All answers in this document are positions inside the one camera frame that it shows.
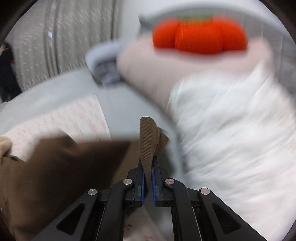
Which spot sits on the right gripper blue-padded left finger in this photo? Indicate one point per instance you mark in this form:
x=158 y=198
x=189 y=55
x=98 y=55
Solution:
x=98 y=215

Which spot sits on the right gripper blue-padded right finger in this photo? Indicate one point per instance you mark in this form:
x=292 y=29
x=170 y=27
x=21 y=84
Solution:
x=197 y=214

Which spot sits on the brown coat with fur collar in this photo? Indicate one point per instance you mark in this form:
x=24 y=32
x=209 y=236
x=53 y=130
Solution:
x=60 y=170

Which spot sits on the dark hanging clothes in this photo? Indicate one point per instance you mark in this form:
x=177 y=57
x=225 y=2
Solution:
x=9 y=85

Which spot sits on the white quilted jacket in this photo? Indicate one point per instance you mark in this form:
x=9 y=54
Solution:
x=237 y=134

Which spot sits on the cherry print white bed sheet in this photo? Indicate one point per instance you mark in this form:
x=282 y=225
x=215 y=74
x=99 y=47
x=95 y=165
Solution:
x=82 y=120

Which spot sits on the light grey bed cover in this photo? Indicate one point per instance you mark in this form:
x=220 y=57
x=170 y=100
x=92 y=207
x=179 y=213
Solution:
x=122 y=106

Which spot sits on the pink pillow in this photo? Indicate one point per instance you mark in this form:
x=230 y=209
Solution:
x=153 y=72

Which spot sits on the folded lavender grey blanket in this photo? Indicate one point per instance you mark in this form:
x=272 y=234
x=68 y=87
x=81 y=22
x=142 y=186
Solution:
x=101 y=61

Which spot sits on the orange pumpkin plush cushion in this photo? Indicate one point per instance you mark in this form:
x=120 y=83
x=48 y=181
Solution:
x=206 y=35

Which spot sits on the grey dotted curtain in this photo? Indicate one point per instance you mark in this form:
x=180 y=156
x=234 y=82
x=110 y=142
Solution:
x=52 y=37

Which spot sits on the grey quilted headboard pillow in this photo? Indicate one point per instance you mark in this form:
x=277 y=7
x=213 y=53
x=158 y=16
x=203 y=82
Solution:
x=255 y=25

